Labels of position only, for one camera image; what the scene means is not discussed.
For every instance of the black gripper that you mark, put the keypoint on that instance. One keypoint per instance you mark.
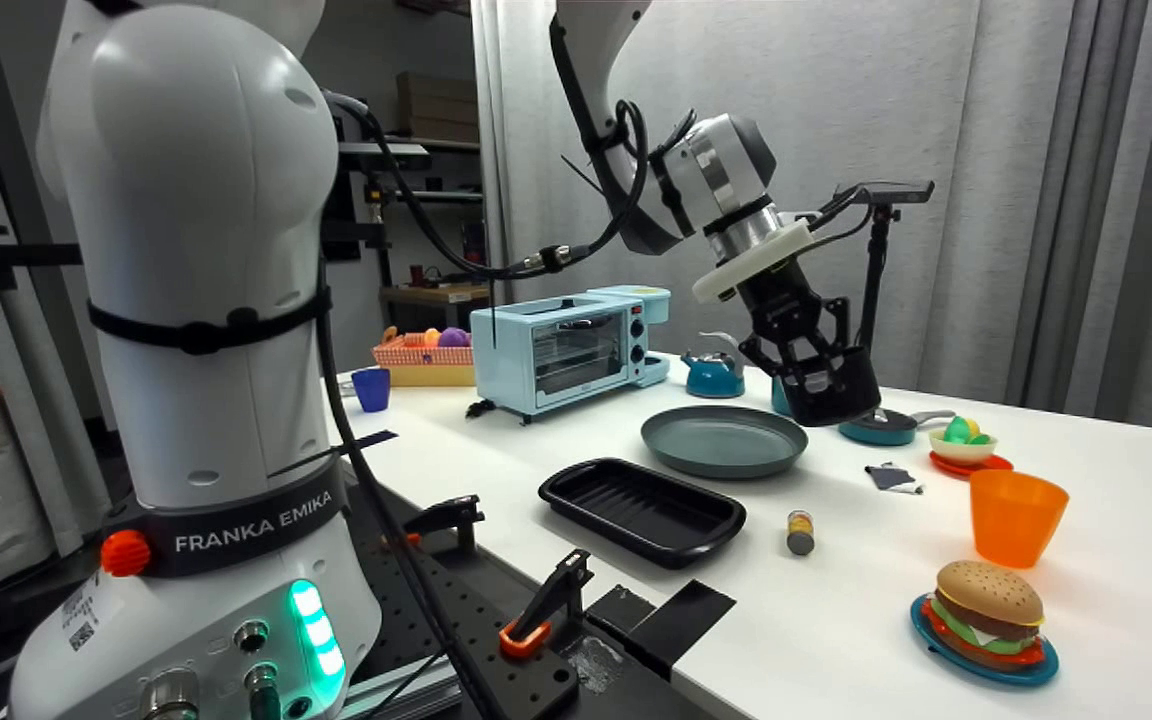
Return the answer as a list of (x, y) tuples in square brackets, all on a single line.
[(785, 306)]

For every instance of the grey curtain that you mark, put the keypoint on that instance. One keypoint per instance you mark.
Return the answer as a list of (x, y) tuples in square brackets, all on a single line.
[(1109, 203)]

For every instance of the small yellow toy can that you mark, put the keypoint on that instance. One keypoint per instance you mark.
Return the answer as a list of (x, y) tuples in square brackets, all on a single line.
[(800, 532)]

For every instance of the aluminium extrusion bar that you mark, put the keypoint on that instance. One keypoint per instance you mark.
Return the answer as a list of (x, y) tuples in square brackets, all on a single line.
[(402, 690)]

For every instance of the brown cardboard box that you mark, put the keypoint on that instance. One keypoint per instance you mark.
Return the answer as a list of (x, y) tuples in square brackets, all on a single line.
[(437, 105)]

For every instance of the orange plastic cup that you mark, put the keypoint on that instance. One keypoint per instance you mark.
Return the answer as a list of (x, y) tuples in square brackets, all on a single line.
[(1016, 518)]

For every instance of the blue plastic cup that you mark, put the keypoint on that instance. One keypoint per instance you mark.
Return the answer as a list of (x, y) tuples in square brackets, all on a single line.
[(368, 391)]

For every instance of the black rectangular ridged tray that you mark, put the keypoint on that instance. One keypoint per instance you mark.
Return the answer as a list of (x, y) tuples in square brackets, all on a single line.
[(641, 511)]

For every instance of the dark metal shelf rack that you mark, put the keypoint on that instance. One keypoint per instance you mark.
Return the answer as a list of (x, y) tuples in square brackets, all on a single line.
[(431, 203)]

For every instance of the purple toy piece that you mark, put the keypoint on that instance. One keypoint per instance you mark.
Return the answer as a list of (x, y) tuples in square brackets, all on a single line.
[(452, 338)]

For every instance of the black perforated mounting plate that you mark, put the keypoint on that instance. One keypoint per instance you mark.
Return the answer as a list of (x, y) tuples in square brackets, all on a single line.
[(468, 625)]

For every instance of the teal toy frying pan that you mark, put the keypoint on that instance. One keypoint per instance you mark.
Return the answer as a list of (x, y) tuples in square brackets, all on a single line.
[(882, 429)]

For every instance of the black clamp with orange tip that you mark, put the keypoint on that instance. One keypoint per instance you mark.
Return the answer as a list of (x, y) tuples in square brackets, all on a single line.
[(442, 520), (541, 605)]

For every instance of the small red toy plate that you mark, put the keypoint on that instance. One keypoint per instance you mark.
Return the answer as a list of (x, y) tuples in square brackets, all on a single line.
[(971, 467)]

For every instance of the black tape strip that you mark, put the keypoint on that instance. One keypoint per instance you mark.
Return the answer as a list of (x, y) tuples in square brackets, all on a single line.
[(364, 443)]

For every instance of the toy hamburger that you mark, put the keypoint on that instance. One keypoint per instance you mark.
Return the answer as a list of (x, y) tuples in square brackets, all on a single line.
[(991, 605)]

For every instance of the grey round plate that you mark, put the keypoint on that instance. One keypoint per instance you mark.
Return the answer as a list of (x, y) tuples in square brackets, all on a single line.
[(722, 443)]

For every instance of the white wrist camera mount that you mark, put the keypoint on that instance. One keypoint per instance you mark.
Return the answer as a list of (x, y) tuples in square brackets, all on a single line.
[(751, 260)]

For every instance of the black tape patch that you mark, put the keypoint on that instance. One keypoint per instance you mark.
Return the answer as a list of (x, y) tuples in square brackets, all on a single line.
[(676, 625)]

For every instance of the teal toy kettle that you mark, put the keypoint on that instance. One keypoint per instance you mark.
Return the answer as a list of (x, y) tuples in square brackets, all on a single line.
[(715, 377)]

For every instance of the light blue toaster oven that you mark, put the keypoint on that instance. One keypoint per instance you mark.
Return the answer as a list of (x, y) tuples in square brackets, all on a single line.
[(570, 353)]

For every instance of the black tripod stand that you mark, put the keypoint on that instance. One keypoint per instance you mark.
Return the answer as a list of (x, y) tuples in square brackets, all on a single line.
[(878, 267)]

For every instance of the small teal toy plate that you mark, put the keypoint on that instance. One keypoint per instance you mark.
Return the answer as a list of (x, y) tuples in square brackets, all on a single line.
[(991, 665)]

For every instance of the pink toy tray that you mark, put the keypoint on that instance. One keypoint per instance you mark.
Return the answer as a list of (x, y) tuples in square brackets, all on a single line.
[(421, 366)]

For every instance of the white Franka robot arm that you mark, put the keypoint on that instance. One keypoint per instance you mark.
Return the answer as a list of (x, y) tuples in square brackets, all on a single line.
[(188, 203)]

